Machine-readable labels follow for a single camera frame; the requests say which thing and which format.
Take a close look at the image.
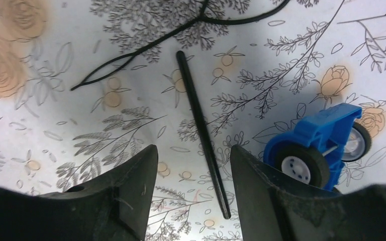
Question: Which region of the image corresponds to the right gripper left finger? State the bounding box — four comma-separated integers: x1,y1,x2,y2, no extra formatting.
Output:
0,145,158,240

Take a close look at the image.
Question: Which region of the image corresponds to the black wire hair loop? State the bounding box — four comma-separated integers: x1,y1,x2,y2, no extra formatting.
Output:
70,0,290,91

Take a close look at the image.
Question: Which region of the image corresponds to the black pencil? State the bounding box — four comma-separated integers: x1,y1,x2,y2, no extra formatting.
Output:
176,50,231,219

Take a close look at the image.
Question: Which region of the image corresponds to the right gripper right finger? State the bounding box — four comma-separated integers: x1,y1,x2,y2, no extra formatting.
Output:
230,145,386,240

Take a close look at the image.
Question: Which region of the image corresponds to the blue toy car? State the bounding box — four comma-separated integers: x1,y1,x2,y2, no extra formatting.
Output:
263,103,372,191

